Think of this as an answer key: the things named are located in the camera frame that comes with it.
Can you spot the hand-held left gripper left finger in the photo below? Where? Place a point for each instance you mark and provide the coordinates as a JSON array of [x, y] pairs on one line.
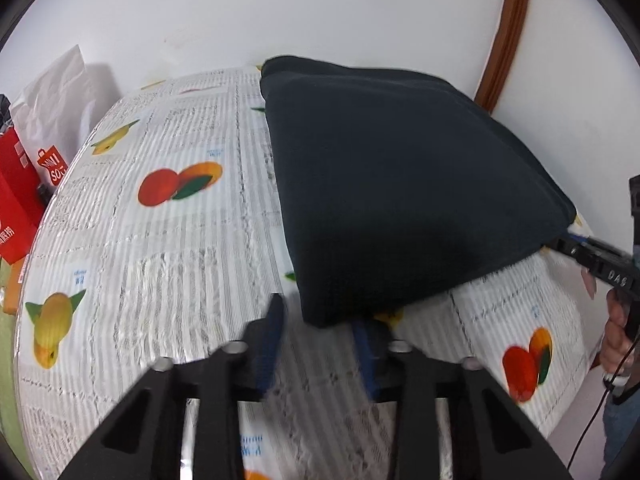
[[270, 340]]

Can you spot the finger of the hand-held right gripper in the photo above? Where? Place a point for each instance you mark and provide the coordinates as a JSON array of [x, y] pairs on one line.
[[605, 267]]

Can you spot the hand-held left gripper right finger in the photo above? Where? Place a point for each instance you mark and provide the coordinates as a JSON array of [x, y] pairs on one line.
[[362, 360]]

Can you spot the black sweatshirt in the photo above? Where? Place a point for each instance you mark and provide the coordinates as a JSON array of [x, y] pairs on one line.
[[400, 185]]

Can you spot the person's right hand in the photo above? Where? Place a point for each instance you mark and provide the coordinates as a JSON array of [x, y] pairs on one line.
[[614, 345]]

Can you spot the fruit print tablecloth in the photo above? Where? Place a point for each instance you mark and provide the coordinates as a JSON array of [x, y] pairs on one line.
[[175, 270]]

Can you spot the person's blue jeans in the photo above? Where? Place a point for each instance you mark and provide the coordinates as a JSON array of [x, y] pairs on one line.
[[622, 435]]

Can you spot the orange box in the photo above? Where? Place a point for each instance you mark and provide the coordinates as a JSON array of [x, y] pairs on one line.
[[10, 290]]

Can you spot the green floor mat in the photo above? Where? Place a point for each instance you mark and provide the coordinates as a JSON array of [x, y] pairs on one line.
[[7, 385]]

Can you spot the small black object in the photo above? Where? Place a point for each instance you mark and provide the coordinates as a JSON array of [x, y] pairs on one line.
[[45, 193]]

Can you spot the red paper bag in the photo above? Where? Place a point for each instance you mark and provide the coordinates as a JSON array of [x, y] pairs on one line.
[[17, 200]]

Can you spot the white plastic bag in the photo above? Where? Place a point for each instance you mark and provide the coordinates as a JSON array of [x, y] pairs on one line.
[[55, 95]]

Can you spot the brown wooden door frame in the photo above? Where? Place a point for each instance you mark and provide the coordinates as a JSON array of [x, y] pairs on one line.
[[505, 35]]

